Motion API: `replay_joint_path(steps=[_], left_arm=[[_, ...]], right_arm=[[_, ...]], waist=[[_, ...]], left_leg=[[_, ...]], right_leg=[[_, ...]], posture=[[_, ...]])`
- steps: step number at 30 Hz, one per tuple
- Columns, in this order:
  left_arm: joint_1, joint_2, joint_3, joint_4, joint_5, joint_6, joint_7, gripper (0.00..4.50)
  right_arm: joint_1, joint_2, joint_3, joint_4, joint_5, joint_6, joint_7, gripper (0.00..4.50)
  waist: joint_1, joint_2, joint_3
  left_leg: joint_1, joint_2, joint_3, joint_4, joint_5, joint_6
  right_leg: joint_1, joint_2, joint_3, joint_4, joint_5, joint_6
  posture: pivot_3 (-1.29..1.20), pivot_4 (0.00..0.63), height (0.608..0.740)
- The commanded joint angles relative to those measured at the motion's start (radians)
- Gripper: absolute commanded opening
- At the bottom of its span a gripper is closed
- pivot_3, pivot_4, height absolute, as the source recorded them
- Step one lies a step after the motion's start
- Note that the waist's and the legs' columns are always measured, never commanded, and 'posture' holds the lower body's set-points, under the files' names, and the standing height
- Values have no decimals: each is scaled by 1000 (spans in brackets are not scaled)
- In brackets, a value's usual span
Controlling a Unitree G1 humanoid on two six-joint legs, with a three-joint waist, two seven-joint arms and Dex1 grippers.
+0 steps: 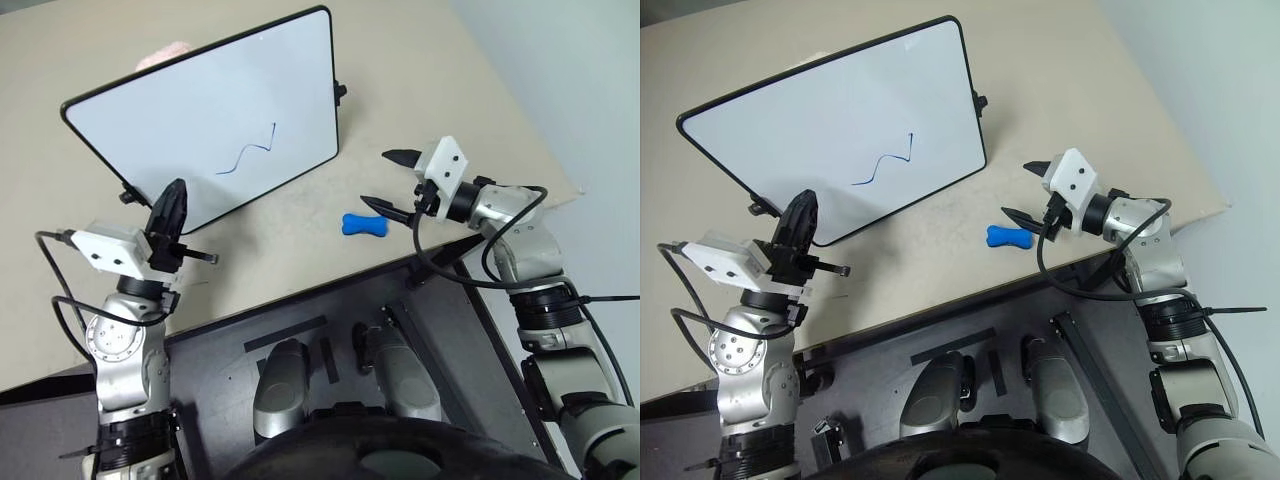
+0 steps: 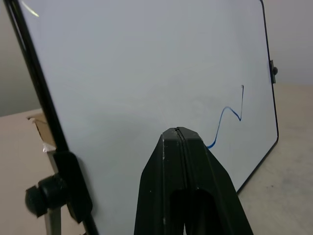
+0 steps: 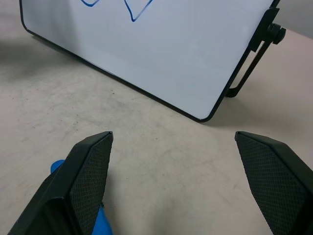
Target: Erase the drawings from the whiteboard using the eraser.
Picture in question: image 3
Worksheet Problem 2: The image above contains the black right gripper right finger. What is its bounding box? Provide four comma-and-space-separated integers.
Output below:
234, 131, 313, 235

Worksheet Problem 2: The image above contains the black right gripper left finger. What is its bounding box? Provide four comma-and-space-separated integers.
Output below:
7, 131, 114, 235

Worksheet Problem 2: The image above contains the blue object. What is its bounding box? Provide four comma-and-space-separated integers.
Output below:
49, 159, 113, 235

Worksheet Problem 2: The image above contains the black whiteboard stand bracket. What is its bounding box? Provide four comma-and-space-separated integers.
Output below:
225, 7, 287, 98

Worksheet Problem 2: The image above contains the white board with black frame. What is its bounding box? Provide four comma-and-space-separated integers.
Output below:
19, 0, 281, 123

